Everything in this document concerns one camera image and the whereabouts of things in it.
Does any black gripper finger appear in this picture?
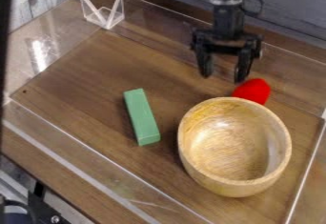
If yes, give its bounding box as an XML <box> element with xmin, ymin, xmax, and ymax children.
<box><xmin>195</xmin><ymin>45</ymin><xmax>214</xmax><ymax>78</ymax></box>
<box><xmin>234</xmin><ymin>47</ymin><xmax>254</xmax><ymax>83</ymax></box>

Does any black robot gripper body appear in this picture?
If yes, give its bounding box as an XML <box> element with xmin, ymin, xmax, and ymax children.
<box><xmin>191</xmin><ymin>29</ymin><xmax>263</xmax><ymax>60</ymax></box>

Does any red plush strawberry toy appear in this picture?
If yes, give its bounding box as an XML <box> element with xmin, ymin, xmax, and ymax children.
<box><xmin>231</xmin><ymin>78</ymin><xmax>271</xmax><ymax>105</ymax></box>

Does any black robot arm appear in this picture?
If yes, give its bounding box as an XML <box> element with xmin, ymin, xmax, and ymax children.
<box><xmin>191</xmin><ymin>0</ymin><xmax>263</xmax><ymax>83</ymax></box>

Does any green rectangular block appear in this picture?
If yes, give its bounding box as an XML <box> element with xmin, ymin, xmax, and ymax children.
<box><xmin>123</xmin><ymin>89</ymin><xmax>160</xmax><ymax>146</ymax></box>

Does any light wooden bowl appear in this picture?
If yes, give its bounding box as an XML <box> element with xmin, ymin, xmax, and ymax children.
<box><xmin>176</xmin><ymin>97</ymin><xmax>291</xmax><ymax>197</ymax></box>

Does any clear acrylic corner bracket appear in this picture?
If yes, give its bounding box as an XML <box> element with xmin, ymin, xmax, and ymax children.
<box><xmin>80</xmin><ymin>0</ymin><xmax>124</xmax><ymax>30</ymax></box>

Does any clear acrylic tray wall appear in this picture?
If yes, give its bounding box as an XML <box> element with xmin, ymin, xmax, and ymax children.
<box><xmin>3</xmin><ymin>0</ymin><xmax>326</xmax><ymax>224</ymax></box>

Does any black clamp mount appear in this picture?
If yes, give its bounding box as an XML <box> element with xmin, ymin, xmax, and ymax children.
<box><xmin>0</xmin><ymin>183</ymin><xmax>74</xmax><ymax>224</ymax></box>

